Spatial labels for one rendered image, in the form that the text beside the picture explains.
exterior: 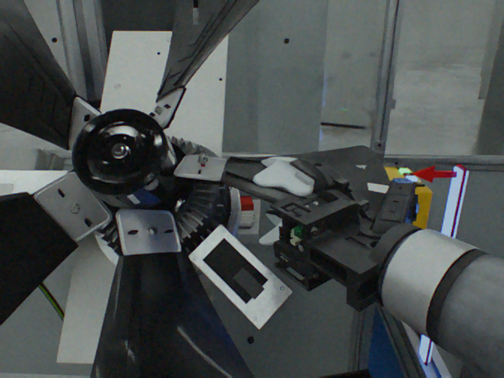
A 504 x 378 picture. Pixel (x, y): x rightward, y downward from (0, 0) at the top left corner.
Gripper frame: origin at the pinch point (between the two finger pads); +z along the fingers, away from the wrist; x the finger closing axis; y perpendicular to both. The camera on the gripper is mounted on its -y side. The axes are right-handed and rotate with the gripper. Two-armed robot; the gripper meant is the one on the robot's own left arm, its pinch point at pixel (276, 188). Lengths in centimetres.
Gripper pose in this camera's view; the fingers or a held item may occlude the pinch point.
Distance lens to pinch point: 49.1
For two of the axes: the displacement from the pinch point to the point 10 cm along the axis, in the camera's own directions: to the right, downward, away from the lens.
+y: -8.2, 3.0, -4.8
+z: -5.6, -3.0, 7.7
